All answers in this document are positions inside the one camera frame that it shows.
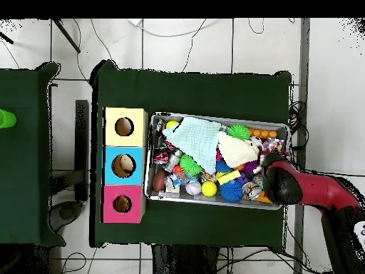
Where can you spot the yellow rectangular block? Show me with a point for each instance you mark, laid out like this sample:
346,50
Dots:
228,177

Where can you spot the brown toy football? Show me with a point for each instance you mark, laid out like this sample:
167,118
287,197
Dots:
158,181

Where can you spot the green spiky ball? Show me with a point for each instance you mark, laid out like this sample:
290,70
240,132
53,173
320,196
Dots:
239,132
189,165

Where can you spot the wooden box with three holes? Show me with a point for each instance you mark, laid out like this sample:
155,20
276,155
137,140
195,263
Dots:
137,165

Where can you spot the red soda can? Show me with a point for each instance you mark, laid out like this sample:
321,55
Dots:
161,157

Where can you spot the black tripod leg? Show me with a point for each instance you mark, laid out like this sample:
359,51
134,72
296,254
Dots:
65,35

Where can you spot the clear mesh bin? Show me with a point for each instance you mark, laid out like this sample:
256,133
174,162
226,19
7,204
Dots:
149,197

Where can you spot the mint green cloth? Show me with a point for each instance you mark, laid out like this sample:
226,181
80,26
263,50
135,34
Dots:
194,137

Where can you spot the dark green table cloth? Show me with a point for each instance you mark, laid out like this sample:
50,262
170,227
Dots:
28,142
199,91

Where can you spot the yellow ball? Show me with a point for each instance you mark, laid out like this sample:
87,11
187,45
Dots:
209,189

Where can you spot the green cup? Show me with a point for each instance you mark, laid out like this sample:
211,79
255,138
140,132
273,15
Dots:
5,119

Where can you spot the white baseball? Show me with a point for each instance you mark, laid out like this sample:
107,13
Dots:
193,188

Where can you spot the blue spiky ball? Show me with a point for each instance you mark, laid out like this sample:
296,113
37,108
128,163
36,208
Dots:
231,192

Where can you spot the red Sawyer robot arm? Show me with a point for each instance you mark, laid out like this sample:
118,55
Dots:
319,191

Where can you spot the cream knitted cloth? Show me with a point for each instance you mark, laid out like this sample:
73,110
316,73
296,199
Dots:
236,151

